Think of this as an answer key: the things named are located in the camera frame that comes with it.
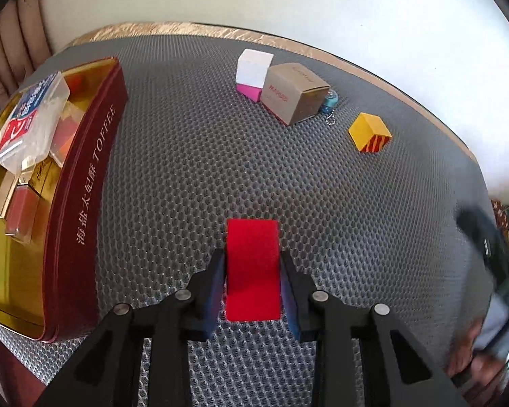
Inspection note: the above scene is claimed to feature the gold rectangular box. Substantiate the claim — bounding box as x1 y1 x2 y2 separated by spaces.
0 174 20 218

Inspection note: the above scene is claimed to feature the clear plastic case red insert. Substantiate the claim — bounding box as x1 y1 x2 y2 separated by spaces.
50 101 86 166

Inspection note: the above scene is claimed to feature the red and gold tin box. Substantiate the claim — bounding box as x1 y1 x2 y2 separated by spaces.
0 56 129 343

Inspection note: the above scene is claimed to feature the red rectangular box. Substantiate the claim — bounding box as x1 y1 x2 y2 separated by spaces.
225 219 281 322

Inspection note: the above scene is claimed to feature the clear floss pick box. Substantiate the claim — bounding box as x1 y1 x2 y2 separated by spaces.
0 72 71 172

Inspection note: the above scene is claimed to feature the teal keychain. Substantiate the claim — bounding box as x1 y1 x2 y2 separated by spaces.
321 90 339 127

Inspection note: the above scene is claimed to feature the person's right hand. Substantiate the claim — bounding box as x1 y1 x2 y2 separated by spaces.
447 326 509 395

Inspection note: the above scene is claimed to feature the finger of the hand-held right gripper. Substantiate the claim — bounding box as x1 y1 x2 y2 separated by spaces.
456 206 505 264

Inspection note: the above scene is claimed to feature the brown cardboard box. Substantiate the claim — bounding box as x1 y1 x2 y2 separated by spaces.
260 63 331 127

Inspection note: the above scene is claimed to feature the white and pink small box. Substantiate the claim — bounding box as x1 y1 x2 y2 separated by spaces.
236 49 275 102

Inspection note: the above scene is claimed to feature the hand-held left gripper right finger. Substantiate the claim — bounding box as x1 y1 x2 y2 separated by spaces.
280 250 467 407

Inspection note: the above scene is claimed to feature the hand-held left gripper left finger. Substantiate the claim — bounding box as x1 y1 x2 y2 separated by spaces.
34 249 226 407

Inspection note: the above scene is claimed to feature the beige patterned curtain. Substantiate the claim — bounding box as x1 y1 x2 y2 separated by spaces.
0 0 54 119

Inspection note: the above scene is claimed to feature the yellow striped cube box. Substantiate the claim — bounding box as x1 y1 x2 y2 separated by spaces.
348 113 392 154

